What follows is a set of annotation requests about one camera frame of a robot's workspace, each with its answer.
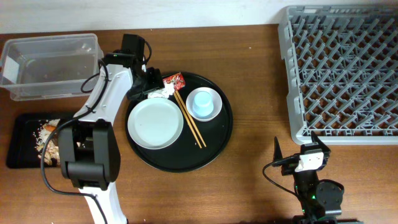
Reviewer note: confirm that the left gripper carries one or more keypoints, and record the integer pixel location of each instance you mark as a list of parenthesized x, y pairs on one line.
[(157, 83)]

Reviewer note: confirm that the grey dishwasher rack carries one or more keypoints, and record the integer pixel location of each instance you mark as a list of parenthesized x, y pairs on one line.
[(341, 64)]

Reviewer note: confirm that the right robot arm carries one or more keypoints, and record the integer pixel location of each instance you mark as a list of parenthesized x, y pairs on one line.
[(320, 199)]

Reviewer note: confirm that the rice and food scraps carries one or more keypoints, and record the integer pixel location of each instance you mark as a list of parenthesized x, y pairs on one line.
[(52, 155)]

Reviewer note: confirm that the wooden chopstick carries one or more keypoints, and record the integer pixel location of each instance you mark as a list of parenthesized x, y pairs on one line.
[(191, 122), (183, 112)]

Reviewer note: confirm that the round black serving tray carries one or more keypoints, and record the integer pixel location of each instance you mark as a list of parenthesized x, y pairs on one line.
[(184, 155)]

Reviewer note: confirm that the orange carrot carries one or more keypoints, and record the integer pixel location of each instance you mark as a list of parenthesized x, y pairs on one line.
[(49, 128)]

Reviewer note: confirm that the white tissue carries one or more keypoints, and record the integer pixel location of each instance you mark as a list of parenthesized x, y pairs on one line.
[(165, 92)]

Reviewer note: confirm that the black rectangular tray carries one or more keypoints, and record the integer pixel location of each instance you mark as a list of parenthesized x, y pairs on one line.
[(22, 151)]

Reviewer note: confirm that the red snack wrapper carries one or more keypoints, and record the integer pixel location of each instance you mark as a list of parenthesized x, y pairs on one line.
[(177, 80)]

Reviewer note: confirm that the clear plastic bin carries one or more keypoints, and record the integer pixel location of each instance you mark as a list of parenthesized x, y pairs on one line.
[(38, 68)]

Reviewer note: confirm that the light blue cup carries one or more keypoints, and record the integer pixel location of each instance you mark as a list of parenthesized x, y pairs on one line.
[(203, 104)]

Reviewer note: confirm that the pale grey plate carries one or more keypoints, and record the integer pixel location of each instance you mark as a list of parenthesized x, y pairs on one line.
[(155, 123)]

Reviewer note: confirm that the wooden chopstick left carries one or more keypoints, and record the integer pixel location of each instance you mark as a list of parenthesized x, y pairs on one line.
[(183, 112)]

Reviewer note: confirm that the white small bowl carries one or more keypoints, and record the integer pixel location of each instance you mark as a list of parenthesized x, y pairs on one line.
[(217, 102)]

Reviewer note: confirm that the wooden chopstick right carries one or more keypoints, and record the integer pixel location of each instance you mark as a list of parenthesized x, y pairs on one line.
[(191, 122)]

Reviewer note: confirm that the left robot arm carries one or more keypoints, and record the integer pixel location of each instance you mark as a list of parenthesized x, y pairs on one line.
[(89, 153)]

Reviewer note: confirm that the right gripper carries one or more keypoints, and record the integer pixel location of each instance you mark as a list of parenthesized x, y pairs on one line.
[(287, 168)]

